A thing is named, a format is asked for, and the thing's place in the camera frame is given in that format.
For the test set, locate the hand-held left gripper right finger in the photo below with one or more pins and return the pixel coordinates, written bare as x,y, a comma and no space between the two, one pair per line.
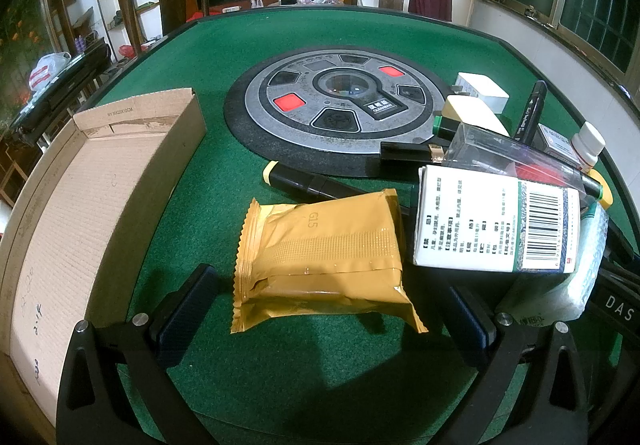
475,335

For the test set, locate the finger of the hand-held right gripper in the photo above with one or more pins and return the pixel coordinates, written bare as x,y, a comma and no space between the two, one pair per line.
620,250

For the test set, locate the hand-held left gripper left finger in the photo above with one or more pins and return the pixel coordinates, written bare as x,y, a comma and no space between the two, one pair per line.
182,320

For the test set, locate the green white tissue packet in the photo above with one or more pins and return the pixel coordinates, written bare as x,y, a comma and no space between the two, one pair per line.
560,295

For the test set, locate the white barcode medicine box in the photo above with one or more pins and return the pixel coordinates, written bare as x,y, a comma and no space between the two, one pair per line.
480,220

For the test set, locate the cardboard box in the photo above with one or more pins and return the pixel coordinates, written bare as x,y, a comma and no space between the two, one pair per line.
90,205

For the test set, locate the gold snack packet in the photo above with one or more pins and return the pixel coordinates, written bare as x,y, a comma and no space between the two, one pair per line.
320,255

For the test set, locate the yellow lidded jar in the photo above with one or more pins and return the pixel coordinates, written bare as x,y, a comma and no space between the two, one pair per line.
606,192

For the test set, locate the small white pill bottle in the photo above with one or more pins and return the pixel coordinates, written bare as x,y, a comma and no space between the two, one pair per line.
589,142

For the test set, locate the grey small medicine box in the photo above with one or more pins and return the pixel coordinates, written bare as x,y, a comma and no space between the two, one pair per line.
552,140

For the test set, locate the clear plastic box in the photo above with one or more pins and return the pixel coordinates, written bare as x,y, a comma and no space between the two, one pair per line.
505,152

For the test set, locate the black marker blue tip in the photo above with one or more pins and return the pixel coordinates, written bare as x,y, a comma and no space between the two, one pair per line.
531,107

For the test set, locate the black marker yellow cap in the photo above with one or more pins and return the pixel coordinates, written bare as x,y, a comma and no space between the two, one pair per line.
310,182

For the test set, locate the black pen gold band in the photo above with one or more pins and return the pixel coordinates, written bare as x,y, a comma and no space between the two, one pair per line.
405,152

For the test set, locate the white power adapter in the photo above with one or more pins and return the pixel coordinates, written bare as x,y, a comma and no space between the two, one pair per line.
482,90
475,117

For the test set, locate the black marker green cap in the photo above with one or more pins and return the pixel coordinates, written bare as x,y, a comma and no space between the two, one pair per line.
439,125

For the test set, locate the round grey table panel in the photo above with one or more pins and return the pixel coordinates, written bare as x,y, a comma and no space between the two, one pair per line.
300,125

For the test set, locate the black electric keyboard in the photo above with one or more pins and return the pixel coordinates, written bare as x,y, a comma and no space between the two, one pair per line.
60,90

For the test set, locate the white red plastic bag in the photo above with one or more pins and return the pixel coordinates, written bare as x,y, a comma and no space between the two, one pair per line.
47,70

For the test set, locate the orange flowering plant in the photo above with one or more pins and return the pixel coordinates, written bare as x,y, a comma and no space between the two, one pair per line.
17,40

